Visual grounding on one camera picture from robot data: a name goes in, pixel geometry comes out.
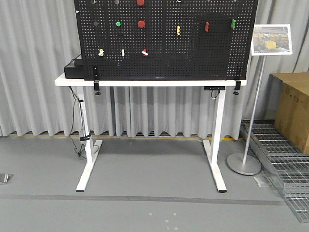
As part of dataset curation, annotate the red round button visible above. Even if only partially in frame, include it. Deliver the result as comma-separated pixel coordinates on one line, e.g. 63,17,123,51
138,20,146,28
136,0,145,6

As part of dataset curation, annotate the red-white lever knob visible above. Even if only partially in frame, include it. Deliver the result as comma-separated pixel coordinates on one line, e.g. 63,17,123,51
142,49,148,56

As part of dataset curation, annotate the red round button top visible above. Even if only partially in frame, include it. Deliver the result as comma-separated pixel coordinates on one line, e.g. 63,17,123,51
136,0,145,6

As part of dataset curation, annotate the left black table clamp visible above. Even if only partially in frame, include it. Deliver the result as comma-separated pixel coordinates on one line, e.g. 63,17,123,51
93,66,101,96

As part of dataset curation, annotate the black power cable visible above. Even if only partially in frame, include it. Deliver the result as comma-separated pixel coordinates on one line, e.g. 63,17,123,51
67,86,102,160

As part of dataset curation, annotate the table height control panel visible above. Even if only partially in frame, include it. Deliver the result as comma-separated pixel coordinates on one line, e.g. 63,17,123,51
204,86,225,91

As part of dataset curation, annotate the green vertical handle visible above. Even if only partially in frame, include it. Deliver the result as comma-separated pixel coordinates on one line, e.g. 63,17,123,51
231,19,236,30

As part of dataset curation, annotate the yellow-white lever knob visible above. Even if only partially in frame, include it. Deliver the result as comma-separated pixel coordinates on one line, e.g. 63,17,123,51
98,49,104,57

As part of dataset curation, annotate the red vertical handle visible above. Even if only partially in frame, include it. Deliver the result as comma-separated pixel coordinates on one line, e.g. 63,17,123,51
205,22,210,32

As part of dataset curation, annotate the sign stand with photo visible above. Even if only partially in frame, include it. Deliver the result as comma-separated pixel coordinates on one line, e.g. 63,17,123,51
226,24,293,176

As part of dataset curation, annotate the brown cardboard box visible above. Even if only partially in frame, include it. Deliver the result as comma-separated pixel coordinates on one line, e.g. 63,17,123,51
270,72,309,153

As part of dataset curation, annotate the black table clamp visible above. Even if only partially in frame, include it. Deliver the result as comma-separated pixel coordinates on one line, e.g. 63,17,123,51
93,66,101,96
233,66,242,95

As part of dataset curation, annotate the red round button middle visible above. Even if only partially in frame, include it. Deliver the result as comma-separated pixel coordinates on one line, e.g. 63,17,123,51
138,20,146,28

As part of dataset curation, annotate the metal floor grating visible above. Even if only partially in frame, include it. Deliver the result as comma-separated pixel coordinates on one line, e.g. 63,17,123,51
250,120,309,223

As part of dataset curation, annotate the metal floor plate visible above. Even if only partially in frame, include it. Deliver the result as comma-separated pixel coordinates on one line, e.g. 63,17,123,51
0,174,14,185

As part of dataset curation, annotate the black perforated pegboard panel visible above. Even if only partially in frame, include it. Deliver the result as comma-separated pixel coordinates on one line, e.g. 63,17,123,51
74,0,258,81

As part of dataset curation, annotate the right black table clamp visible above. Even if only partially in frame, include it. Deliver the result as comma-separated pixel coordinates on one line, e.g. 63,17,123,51
233,66,242,95

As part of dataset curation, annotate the black box behind pegboard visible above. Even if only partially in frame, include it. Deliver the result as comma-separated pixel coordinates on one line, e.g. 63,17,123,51
64,54,84,79

